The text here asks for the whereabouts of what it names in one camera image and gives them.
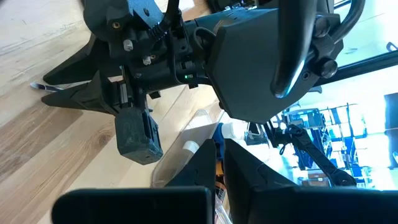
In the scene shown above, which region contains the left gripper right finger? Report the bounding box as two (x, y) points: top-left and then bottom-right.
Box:
(223, 138), (398, 224)

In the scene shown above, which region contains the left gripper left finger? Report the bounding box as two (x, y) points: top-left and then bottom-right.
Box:
(51, 138), (218, 224)

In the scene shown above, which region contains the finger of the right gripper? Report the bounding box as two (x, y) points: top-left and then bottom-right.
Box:
(42, 32), (124, 85)
(41, 70), (128, 116)

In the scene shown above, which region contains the thin black paint brush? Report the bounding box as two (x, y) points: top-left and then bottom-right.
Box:
(29, 82), (65, 93)

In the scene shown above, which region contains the clear plastic bin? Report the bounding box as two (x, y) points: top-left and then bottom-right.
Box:
(151, 108), (246, 224)

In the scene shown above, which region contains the dark blue paint bottle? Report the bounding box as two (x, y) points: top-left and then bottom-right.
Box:
(216, 122), (245, 160)

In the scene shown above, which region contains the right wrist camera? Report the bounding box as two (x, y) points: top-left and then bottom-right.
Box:
(114, 106), (164, 166)

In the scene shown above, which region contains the black left camera cable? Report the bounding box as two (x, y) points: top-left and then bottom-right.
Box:
(269, 0), (367, 100)

